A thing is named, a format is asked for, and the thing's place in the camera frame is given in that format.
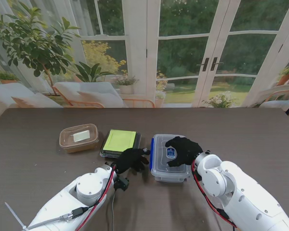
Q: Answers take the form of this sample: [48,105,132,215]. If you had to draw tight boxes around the clear lid with green sheet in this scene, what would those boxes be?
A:
[100,129,142,158]

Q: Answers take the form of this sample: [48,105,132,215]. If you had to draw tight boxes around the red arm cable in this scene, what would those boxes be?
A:
[191,160,237,228]
[76,166,118,231]

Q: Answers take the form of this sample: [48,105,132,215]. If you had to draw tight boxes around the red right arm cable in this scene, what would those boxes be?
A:
[191,160,237,228]

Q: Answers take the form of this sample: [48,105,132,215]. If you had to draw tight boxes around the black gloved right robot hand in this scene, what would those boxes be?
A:
[165,136,204,167]

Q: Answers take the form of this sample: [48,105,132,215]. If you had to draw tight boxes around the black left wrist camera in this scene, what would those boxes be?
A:
[113,177,131,192]

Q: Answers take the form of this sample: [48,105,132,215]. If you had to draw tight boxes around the grey left arm cable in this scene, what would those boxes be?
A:
[26,206,89,229]

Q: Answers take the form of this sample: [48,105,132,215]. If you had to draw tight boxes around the clear lid with blue mark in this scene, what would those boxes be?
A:
[151,134,191,176]

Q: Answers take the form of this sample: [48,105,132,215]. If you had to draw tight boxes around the clear container with blue clips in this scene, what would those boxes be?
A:
[149,138,191,184]

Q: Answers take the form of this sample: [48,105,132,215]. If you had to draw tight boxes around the thin grey cable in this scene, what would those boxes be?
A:
[110,190,118,231]

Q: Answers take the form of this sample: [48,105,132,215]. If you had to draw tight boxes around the red left arm cable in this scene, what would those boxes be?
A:
[76,166,118,231]

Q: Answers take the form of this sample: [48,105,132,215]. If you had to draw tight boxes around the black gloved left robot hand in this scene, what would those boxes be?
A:
[115,148,151,174]

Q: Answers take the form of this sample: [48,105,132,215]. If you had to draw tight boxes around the black plastic tray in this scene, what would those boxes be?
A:
[100,131,142,159]

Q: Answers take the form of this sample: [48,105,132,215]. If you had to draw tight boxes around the brown kraft paper container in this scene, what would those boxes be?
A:
[59,123,99,154]

